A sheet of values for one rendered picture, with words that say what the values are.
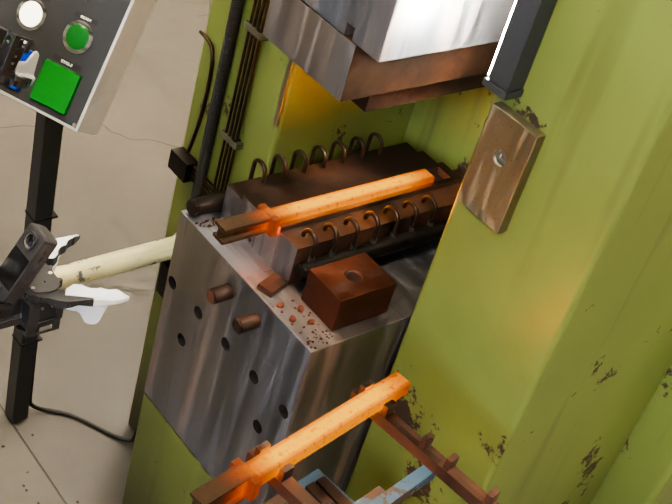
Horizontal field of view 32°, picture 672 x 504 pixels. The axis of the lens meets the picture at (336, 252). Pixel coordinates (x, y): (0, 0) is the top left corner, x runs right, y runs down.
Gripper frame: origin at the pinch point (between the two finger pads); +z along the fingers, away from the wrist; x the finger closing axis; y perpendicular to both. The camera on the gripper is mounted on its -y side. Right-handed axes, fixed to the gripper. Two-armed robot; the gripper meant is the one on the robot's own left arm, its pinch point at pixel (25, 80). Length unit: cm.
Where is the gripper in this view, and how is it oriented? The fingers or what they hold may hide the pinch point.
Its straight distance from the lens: 202.3
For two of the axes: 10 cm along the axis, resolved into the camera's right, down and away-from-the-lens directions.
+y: 4.3, -9.0, -1.3
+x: -8.7, -4.4, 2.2
